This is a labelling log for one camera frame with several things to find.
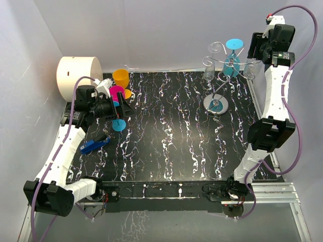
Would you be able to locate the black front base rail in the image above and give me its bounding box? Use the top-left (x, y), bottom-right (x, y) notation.
top-left (101, 181), bottom-right (241, 213)

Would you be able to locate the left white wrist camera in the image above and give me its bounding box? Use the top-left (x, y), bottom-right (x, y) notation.
top-left (94, 78), bottom-right (113, 97)

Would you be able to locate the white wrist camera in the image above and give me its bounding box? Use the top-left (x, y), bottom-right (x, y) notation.
top-left (94, 78), bottom-right (113, 97)
top-left (262, 14), bottom-right (285, 38)

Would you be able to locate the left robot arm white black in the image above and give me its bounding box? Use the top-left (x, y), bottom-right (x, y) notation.
top-left (23, 85), bottom-right (134, 217)

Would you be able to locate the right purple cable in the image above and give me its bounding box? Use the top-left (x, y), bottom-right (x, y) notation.
top-left (242, 5), bottom-right (318, 220)

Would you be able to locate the yellow plastic wine glass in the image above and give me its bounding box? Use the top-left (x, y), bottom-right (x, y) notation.
top-left (113, 69), bottom-right (132, 99)

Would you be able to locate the purple cable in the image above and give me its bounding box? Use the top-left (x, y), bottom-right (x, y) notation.
top-left (242, 5), bottom-right (318, 220)
top-left (30, 76), bottom-right (99, 241)

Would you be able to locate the blue black clip tool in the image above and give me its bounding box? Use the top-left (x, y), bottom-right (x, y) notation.
top-left (80, 134), bottom-right (110, 155)

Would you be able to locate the blue wine glass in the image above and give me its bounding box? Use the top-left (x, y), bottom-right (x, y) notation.
top-left (223, 38), bottom-right (244, 77)
top-left (111, 100), bottom-right (126, 132)

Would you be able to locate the pink plastic wine glass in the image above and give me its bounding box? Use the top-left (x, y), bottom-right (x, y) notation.
top-left (109, 85), bottom-right (125, 102)

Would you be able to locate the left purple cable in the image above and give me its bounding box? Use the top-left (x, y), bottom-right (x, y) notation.
top-left (30, 76), bottom-right (99, 241)

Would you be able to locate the white cylindrical container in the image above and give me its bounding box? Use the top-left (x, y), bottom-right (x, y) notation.
top-left (56, 56), bottom-right (103, 102)

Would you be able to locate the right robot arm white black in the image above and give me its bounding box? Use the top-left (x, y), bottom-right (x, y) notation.
top-left (225, 23), bottom-right (296, 200)

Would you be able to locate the silver wire glass rack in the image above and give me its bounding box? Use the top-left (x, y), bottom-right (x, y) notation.
top-left (202, 41), bottom-right (249, 115)

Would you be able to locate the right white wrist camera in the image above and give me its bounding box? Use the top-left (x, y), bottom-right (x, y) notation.
top-left (262, 14), bottom-right (285, 38)

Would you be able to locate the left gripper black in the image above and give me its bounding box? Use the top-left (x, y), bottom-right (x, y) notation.
top-left (90, 92), bottom-right (136, 121)

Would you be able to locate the blue wine glass front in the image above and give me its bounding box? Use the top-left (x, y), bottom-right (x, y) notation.
top-left (111, 100), bottom-right (126, 132)

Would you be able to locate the clear glass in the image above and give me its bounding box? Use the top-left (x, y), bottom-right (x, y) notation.
top-left (243, 59), bottom-right (262, 80)
top-left (203, 61), bottom-right (215, 81)

